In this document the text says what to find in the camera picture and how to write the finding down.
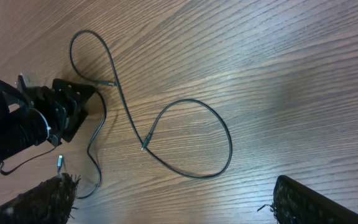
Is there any black USB-C cable short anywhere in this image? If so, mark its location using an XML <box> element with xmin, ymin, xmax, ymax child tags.
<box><xmin>56</xmin><ymin>90</ymin><xmax>108</xmax><ymax>200</ymax></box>

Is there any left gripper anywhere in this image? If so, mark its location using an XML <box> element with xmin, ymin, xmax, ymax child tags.
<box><xmin>26</xmin><ymin>79</ymin><xmax>96</xmax><ymax>146</ymax></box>

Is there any black USB-C cable long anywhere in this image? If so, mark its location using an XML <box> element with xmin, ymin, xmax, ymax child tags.
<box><xmin>68</xmin><ymin>30</ymin><xmax>233</xmax><ymax>179</ymax></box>

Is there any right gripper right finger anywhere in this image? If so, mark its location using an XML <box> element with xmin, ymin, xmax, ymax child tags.
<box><xmin>272</xmin><ymin>175</ymin><xmax>358</xmax><ymax>224</ymax></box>

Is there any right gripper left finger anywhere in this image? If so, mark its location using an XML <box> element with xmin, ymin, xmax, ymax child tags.
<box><xmin>0</xmin><ymin>173</ymin><xmax>80</xmax><ymax>224</ymax></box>

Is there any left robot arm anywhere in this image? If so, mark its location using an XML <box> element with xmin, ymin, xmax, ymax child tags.
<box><xmin>0</xmin><ymin>75</ymin><xmax>96</xmax><ymax>164</ymax></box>

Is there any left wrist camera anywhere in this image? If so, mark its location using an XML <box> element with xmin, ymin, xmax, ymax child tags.
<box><xmin>16</xmin><ymin>72</ymin><xmax>40</xmax><ymax>92</ymax></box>

